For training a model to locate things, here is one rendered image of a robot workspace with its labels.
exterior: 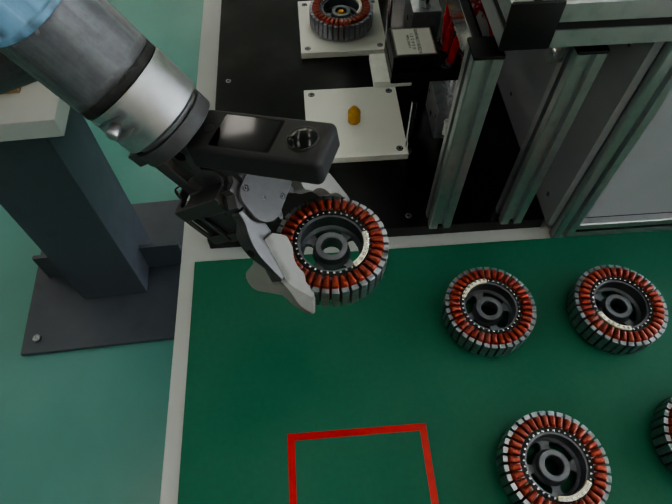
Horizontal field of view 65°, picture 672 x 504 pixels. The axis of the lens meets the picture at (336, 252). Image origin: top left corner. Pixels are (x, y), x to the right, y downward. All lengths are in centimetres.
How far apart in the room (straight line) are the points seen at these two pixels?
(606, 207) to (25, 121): 90
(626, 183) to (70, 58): 64
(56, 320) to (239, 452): 111
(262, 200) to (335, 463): 32
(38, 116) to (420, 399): 76
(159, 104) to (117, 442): 118
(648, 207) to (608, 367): 24
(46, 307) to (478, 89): 140
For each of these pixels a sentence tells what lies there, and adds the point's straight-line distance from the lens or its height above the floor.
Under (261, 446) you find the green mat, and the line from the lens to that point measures 65.
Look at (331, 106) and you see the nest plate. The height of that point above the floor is 78.
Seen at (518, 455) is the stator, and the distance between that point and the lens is 63.
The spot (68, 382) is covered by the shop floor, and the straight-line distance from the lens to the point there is 161.
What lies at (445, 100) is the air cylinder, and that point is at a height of 82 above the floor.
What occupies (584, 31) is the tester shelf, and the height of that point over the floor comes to 109.
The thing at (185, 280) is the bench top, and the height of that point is 75.
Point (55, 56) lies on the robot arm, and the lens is 41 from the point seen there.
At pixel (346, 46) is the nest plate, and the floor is 78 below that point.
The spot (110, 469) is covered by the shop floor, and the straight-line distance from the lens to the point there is 150.
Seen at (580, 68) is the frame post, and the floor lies 103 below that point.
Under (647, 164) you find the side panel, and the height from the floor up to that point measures 88.
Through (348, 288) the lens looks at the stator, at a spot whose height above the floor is 94.
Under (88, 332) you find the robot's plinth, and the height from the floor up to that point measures 2.
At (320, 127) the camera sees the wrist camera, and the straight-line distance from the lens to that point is 42.
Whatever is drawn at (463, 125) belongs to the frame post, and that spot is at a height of 97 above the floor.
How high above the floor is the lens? 138
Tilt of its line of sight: 58 degrees down
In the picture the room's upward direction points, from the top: straight up
